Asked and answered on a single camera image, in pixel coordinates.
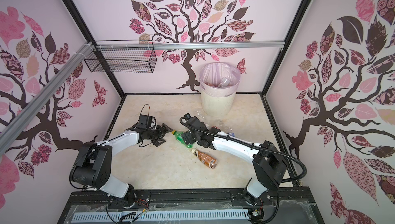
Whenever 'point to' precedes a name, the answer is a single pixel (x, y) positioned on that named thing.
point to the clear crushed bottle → (199, 114)
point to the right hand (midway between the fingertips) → (190, 129)
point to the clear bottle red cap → (224, 82)
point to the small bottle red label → (220, 124)
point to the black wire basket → (123, 60)
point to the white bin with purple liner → (219, 81)
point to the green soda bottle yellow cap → (179, 138)
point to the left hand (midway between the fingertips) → (170, 135)
